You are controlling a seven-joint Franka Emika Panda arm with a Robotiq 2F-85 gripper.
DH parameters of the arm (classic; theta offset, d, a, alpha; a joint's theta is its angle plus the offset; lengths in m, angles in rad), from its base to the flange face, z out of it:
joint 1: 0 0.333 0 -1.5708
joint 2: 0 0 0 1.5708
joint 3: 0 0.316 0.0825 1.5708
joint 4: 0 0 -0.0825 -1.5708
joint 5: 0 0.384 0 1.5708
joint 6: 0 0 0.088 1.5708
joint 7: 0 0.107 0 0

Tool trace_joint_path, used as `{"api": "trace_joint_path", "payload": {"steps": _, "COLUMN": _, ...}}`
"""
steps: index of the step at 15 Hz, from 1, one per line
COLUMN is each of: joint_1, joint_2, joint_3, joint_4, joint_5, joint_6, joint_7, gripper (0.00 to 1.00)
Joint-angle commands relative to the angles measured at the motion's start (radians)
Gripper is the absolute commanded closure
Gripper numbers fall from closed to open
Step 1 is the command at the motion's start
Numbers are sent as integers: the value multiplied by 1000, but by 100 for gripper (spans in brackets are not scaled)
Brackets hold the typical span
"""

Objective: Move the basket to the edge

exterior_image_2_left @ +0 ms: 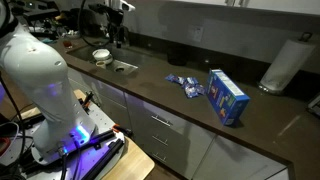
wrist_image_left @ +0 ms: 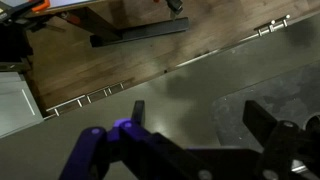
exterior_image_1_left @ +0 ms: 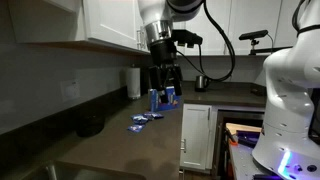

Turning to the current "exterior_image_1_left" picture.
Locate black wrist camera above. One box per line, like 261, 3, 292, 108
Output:
171, 29, 204, 48

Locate steel kettle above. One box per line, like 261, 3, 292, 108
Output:
194, 74, 210, 93

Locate white lower cabinet door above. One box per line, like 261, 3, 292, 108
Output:
179, 103, 213, 172

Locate blue snack packet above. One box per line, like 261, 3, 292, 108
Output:
130, 113, 150, 125
143, 111, 165, 121

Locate white paper towel roll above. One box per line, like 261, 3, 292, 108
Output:
126, 65, 142, 100

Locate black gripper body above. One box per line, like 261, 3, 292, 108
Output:
148, 39, 178, 68

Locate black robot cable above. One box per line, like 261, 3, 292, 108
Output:
176, 0, 237, 83

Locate blue snack packet colourful dots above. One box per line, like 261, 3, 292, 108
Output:
126, 124, 146, 134

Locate blue purple object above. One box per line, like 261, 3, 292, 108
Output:
235, 130, 262, 147

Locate white upper cabinet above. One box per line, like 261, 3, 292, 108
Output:
173, 0, 301, 57
8, 0, 150, 55

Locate steel sink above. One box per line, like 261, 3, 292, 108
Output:
19, 161, 148, 180

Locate metal cabinet handle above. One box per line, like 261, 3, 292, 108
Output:
136, 27, 148, 52

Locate orange black tool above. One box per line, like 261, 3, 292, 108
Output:
226, 129, 239, 147

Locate black wire mesh basket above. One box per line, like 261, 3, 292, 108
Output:
75, 112, 106, 139

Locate white wall outlet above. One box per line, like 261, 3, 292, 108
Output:
60, 79, 81, 102

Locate wooden board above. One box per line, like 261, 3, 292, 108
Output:
225, 122, 263, 135

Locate blue cardboard snack box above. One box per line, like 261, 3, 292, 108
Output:
147, 86, 183, 113

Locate black camera on stand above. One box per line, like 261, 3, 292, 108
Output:
238, 29, 294, 56

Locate grey perforated robot table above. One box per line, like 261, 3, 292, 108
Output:
228, 142, 284, 180

